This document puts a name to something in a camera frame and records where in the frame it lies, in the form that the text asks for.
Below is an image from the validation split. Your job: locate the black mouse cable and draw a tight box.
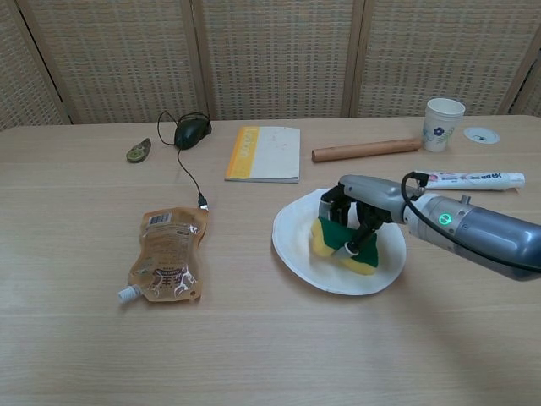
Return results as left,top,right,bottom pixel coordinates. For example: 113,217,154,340
157,110,211,211

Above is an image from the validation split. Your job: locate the yellow white notebook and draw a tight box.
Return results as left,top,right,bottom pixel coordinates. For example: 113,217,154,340
224,125,302,184

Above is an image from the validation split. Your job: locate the wooden rolling pin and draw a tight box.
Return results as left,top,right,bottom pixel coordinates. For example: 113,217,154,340
311,136,424,163

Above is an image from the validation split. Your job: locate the green correction tape dispenser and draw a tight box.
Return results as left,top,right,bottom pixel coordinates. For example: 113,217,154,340
124,137,153,163

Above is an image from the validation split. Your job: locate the white round table grommet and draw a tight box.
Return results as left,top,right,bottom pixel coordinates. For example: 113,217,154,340
462,126,500,145

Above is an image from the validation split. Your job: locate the black computer mouse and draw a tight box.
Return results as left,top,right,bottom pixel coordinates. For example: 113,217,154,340
174,117,211,150

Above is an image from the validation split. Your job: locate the floral paper cup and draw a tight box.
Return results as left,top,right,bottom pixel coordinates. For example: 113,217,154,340
422,97,467,153

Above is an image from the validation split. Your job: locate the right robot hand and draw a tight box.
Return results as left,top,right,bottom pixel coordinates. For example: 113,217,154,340
317,173,426,260

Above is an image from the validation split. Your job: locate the white toothpaste tube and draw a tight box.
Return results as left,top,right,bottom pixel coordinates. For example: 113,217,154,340
414,170,527,192

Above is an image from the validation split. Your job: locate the brown spouted refill pouch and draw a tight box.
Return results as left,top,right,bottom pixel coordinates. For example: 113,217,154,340
117,206,211,305

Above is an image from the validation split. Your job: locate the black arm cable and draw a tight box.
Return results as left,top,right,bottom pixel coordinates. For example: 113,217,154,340
400,171,541,272

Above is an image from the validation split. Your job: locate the white round plate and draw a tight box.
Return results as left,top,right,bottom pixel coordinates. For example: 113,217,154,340
272,188,407,296

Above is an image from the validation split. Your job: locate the woven folding screen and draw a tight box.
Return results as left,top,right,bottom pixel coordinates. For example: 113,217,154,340
0,0,541,132

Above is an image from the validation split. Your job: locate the yellow green sponge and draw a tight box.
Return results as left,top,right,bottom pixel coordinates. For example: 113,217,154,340
310,216,380,276

